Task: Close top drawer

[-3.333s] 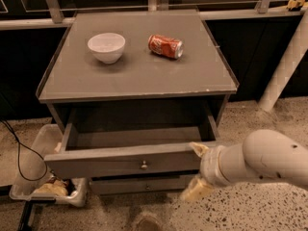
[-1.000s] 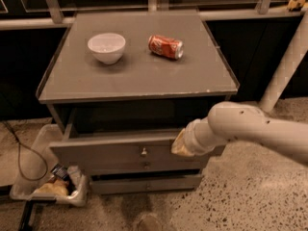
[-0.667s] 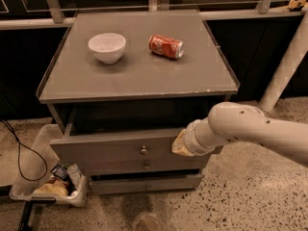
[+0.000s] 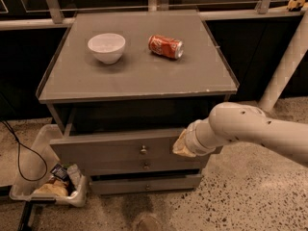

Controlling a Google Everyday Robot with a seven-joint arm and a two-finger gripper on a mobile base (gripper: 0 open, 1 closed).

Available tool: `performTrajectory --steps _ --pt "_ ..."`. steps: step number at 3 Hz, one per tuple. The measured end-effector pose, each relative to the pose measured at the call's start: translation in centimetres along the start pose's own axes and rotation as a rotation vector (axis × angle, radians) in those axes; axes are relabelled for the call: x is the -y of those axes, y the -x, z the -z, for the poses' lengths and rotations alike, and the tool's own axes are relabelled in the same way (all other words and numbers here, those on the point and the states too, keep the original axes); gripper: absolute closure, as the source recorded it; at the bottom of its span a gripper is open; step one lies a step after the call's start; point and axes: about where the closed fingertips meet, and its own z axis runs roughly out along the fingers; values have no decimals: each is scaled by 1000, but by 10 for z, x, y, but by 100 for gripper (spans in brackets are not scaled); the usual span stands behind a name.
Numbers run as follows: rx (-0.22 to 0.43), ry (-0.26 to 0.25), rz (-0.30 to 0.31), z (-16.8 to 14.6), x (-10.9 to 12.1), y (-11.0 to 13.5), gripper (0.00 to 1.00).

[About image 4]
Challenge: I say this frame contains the grey top drawer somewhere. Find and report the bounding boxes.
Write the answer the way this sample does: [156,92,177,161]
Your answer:
[49,127,223,171]

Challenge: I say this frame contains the grey drawer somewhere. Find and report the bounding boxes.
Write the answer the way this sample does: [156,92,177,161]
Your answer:
[49,127,223,171]
[81,155,209,176]
[90,174,202,195]

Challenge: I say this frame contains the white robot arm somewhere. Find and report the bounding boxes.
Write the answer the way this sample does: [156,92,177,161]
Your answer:
[172,102,308,167]

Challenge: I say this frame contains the grey middle drawer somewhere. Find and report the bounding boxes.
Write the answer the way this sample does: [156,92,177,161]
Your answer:
[81,155,209,176]

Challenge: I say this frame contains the grey bottom drawer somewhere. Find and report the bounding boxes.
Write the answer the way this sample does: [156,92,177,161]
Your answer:
[90,174,202,195]

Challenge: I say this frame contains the grey drawer cabinet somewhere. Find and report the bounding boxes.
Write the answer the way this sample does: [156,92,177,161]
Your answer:
[37,11,238,182]

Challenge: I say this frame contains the red soda can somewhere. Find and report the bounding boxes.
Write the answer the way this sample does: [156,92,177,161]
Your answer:
[148,35,184,60]

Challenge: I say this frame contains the snack bags in bin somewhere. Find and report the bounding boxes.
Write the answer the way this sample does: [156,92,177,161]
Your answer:
[34,164,82,197]

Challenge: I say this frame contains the white ceramic bowl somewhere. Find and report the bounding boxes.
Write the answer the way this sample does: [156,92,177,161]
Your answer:
[88,33,126,64]

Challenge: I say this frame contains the clear plastic bin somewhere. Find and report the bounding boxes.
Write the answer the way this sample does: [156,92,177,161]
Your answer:
[10,124,87,207]

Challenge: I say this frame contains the yellow object on railing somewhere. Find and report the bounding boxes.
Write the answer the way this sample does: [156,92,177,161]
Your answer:
[287,0,305,12]

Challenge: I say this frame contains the metal railing frame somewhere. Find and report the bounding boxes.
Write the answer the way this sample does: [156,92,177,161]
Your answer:
[0,0,304,31]

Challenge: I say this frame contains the white diagonal post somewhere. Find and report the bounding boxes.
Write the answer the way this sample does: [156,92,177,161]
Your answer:
[258,12,308,112]

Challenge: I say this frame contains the black cable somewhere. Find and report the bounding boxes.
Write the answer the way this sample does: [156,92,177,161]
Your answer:
[0,118,49,182]

